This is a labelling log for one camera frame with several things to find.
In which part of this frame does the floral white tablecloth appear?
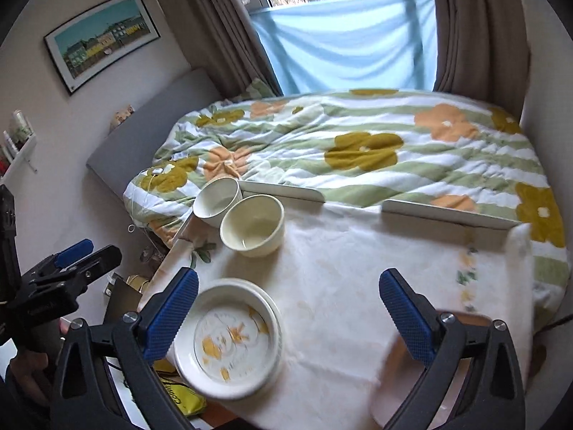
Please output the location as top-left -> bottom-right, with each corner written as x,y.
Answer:
147,196 -> 539,430

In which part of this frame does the framed picture of houses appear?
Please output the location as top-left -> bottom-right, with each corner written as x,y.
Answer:
43,0 -> 161,97

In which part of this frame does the white cable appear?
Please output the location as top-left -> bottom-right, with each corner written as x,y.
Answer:
129,166 -> 176,234

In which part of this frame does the yellow snack packet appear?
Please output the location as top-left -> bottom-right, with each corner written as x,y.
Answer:
153,357 -> 210,418

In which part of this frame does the small plush toy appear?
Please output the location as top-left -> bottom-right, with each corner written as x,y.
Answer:
109,105 -> 135,134

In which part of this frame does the white bottle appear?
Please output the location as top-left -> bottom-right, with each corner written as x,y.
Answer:
11,109 -> 33,145

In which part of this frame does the white plate with yellow print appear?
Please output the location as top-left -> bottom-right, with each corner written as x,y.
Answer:
175,280 -> 277,397

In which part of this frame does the person's left hand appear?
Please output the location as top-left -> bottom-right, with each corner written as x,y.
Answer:
6,348 -> 57,397

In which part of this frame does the brown curtain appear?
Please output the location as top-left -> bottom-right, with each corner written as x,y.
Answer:
167,0 -> 281,100
428,0 -> 532,114

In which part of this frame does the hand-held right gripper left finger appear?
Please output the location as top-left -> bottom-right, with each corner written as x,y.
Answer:
50,266 -> 200,430

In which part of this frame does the white bowl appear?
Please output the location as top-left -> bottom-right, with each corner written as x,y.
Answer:
192,177 -> 244,229

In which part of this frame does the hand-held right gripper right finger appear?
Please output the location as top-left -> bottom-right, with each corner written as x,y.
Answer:
378,268 -> 527,430

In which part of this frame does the cream bowl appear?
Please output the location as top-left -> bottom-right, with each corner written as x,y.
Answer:
219,193 -> 286,259

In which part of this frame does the striped pillow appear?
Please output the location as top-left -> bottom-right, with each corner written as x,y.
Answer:
232,78 -> 275,102

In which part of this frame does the floral striped blanket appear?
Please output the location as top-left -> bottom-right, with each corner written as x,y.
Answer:
122,88 -> 570,324

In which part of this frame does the grey padded headboard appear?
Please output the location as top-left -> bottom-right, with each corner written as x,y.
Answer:
85,67 -> 225,194

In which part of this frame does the white wall shelf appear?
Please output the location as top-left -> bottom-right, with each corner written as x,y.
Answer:
0,132 -> 39,190

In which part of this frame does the light blue cloth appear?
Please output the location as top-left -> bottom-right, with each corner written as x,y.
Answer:
248,0 -> 439,97

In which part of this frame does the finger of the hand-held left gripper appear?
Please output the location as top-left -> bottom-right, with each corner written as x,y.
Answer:
20,239 -> 95,286
66,245 -> 123,297

